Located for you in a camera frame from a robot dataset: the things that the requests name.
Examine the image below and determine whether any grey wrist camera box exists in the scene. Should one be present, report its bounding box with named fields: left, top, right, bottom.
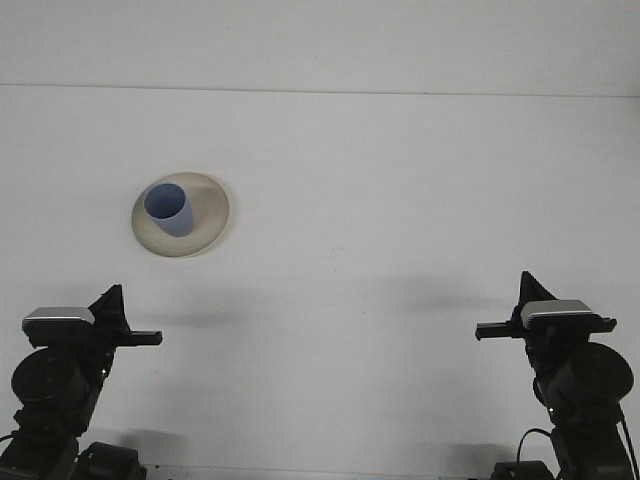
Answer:
left=22, top=306, right=97, bottom=337
left=518, top=299, right=594, bottom=329

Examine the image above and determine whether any pale round plate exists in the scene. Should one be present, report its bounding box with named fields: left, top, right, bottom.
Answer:
left=131, top=171, right=237, bottom=260

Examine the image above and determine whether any pale blue cup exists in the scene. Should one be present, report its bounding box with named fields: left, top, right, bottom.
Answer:
left=143, top=182, right=196, bottom=238

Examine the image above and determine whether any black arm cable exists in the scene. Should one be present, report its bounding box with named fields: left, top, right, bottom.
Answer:
left=516, top=426, right=554, bottom=465

